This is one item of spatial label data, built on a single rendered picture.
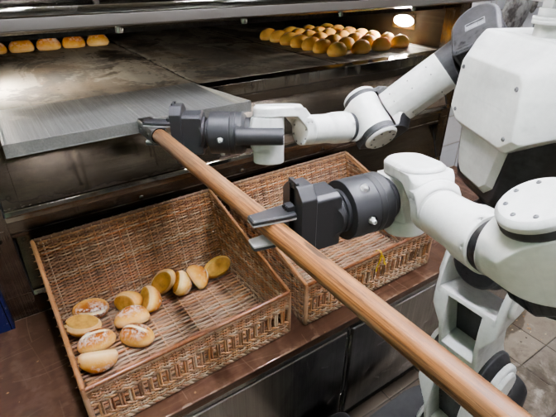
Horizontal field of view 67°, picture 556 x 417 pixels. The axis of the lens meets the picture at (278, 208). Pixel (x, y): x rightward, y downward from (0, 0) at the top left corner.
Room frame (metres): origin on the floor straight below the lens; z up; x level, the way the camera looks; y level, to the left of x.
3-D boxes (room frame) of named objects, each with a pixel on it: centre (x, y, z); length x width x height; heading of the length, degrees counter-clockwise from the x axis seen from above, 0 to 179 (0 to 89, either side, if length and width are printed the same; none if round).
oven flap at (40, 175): (1.46, -0.02, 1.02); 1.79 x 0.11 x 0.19; 123
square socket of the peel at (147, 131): (0.87, 0.27, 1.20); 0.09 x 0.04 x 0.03; 34
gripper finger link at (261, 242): (0.48, 0.01, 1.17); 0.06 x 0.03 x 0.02; 116
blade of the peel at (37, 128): (1.05, 0.40, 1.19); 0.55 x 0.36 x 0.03; 124
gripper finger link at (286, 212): (0.48, 0.01, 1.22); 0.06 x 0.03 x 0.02; 116
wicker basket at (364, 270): (1.25, -0.18, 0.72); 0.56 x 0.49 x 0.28; 124
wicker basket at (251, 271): (0.92, 0.32, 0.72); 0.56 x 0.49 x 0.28; 125
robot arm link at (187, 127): (0.85, 0.16, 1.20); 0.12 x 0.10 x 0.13; 89
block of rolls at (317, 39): (2.15, -0.26, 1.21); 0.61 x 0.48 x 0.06; 33
